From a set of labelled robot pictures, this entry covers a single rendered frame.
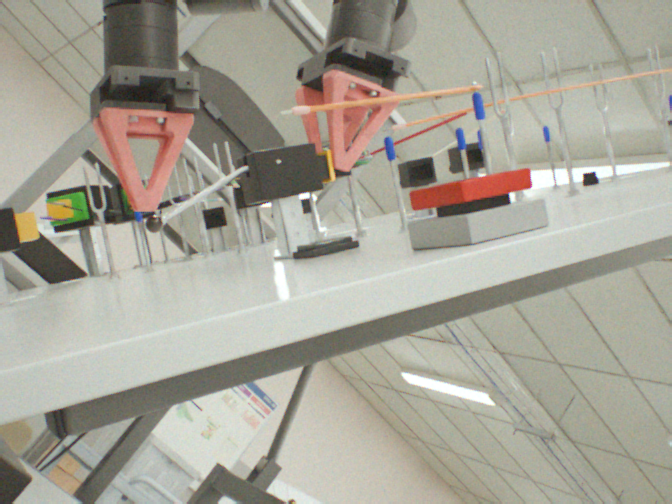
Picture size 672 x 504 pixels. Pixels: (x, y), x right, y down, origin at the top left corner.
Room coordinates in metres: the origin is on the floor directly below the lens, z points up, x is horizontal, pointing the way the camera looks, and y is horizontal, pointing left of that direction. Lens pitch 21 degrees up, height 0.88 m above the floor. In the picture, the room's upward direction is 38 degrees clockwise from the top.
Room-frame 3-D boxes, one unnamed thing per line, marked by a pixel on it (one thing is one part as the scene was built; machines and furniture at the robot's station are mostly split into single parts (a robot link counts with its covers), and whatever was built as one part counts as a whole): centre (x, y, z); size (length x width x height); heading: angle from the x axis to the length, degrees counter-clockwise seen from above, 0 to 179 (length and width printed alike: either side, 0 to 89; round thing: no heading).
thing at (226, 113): (1.68, 0.41, 1.56); 0.30 x 0.23 x 0.19; 112
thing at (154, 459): (4.88, 0.14, 0.96); 0.60 x 0.42 x 0.33; 31
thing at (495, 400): (7.21, -1.63, 3.26); 1.27 x 0.17 x 0.08; 27
